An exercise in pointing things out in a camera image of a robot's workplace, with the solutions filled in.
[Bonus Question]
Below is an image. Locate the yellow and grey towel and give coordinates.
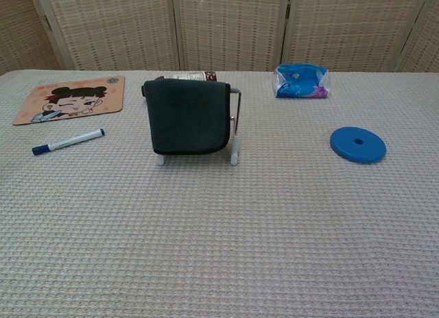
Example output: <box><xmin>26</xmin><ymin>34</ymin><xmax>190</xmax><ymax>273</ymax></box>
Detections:
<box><xmin>141</xmin><ymin>79</ymin><xmax>231</xmax><ymax>157</ymax></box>

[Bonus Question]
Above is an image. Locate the brown tea bottle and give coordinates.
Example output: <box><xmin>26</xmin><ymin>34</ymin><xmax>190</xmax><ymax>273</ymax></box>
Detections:
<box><xmin>154</xmin><ymin>70</ymin><xmax>219</xmax><ymax>83</ymax></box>

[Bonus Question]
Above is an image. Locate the white woven tablecloth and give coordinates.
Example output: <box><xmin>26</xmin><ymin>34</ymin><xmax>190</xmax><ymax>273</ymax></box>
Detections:
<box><xmin>0</xmin><ymin>69</ymin><xmax>439</xmax><ymax>318</ymax></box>

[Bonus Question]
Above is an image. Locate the blue plastic bag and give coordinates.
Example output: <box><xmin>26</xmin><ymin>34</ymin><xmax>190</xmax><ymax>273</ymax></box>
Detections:
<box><xmin>272</xmin><ymin>63</ymin><xmax>330</xmax><ymax>100</ymax></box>

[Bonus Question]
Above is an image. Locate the blue plastic disc with hole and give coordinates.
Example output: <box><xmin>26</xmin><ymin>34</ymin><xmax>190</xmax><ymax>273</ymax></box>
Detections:
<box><xmin>329</xmin><ymin>125</ymin><xmax>388</xmax><ymax>165</ymax></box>

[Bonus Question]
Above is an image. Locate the woven bamboo screen panel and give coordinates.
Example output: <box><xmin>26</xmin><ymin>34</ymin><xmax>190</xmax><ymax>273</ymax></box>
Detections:
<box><xmin>0</xmin><ymin>0</ymin><xmax>58</xmax><ymax>75</ymax></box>
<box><xmin>283</xmin><ymin>0</ymin><xmax>429</xmax><ymax>73</ymax></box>
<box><xmin>30</xmin><ymin>0</ymin><xmax>181</xmax><ymax>72</ymax></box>
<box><xmin>173</xmin><ymin>0</ymin><xmax>292</xmax><ymax>72</ymax></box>
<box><xmin>397</xmin><ymin>0</ymin><xmax>439</xmax><ymax>73</ymax></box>

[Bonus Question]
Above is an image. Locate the blue and white marker pen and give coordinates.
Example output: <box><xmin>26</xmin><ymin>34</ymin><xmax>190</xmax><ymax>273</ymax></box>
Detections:
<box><xmin>32</xmin><ymin>127</ymin><xmax>106</xmax><ymax>156</ymax></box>

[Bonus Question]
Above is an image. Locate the cartoon girl mouse pad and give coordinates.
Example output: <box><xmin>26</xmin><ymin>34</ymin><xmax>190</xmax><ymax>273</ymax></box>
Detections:
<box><xmin>12</xmin><ymin>75</ymin><xmax>126</xmax><ymax>126</ymax></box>

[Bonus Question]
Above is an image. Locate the metal towel rack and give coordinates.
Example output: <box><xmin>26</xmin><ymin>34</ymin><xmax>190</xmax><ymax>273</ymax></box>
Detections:
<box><xmin>156</xmin><ymin>86</ymin><xmax>245</xmax><ymax>167</ymax></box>

